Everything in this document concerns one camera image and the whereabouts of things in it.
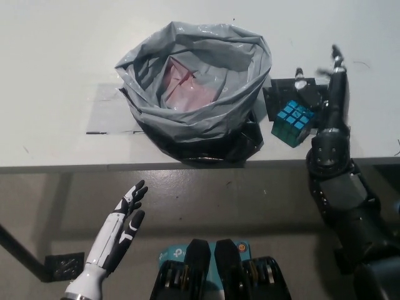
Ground black table leg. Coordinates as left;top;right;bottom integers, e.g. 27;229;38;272
0;215;53;284

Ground black ribbed robot torso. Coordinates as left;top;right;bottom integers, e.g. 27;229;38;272
149;239;290;300

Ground teal tp-link box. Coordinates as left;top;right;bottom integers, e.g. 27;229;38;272
157;239;251;287

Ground pink packet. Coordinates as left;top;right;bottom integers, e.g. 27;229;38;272
161;61;219;111

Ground grey plastic bag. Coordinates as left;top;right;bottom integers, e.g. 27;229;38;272
114;21;273;164

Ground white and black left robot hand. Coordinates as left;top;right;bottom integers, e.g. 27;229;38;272
64;180;149;298

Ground clear tape patch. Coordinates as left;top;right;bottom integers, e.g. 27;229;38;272
86;82;148;136

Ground rubik's cube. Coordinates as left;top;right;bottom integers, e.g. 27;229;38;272
270;99;315;147

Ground black tape square marker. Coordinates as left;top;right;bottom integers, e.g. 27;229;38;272
262;76;332;122

